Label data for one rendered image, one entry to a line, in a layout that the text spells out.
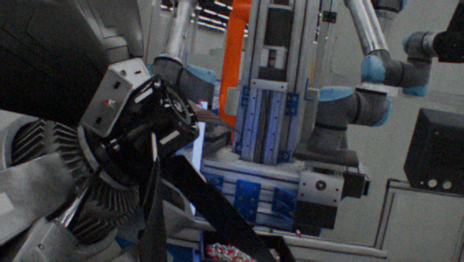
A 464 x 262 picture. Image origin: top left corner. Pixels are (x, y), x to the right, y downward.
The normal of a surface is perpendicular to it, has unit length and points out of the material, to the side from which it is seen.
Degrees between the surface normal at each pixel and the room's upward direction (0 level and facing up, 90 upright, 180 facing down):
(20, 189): 50
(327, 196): 90
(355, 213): 90
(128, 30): 40
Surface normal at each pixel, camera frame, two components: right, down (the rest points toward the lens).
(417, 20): -0.14, 0.15
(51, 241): 0.83, -0.52
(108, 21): 0.39, -0.59
